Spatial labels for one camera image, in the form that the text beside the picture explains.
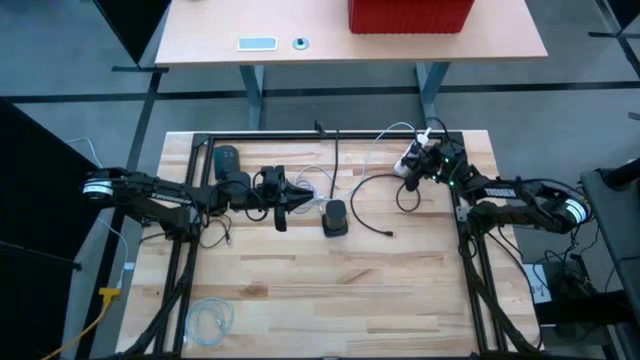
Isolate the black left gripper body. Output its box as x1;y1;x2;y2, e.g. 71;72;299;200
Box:
259;164;290;233

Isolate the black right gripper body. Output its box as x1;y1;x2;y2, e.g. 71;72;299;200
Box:
405;141;470;193

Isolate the white power strip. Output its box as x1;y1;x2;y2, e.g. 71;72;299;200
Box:
393;128;434;177

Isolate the white braided USB cable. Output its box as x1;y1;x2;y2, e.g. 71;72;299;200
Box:
291;163;335;215

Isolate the black tower power strip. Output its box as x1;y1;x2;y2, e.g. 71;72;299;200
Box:
321;198;350;238

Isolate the black USB cable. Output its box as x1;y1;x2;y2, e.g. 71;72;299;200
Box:
348;172;422;237

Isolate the black charger block with label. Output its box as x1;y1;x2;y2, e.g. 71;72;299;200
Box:
213;144;242;182

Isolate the light blue USB cable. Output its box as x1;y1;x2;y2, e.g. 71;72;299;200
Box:
183;297;236;348

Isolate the red storage box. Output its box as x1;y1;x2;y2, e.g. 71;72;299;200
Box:
347;0;476;35

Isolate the light wooden desk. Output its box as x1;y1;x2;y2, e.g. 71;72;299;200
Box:
154;0;549;131

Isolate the pale rectangular phone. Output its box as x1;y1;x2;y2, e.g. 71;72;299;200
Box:
236;35;280;53

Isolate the white paper sheet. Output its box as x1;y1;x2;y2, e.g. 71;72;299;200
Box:
521;262;554;306

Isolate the dark grey cart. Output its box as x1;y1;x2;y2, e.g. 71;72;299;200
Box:
579;157;640;360

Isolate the black equipment box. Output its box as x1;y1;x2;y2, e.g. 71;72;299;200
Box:
534;259;639;341

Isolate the black stand rod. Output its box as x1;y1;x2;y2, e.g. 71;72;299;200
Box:
0;238;84;272

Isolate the black partition curtain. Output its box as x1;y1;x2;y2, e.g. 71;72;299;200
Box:
92;0;172;74
588;0;640;40

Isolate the black backdrop curtain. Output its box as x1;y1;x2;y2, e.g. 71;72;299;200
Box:
0;97;104;360

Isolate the black power cord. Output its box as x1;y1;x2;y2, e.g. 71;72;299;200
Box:
313;120;342;201

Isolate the black aluminium table frame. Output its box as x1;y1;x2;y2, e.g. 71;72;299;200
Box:
152;129;504;360

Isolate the thin black cable with connector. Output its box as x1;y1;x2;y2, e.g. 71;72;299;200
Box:
198;213;235;250

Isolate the white floor cable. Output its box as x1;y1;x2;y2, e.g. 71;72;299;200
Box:
64;136;137;274

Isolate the black diagonal frame strut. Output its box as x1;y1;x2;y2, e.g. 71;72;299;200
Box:
462;234;544;357
117;234;199;360

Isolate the yellow cable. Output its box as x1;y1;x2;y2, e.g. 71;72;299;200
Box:
38;286;122;360

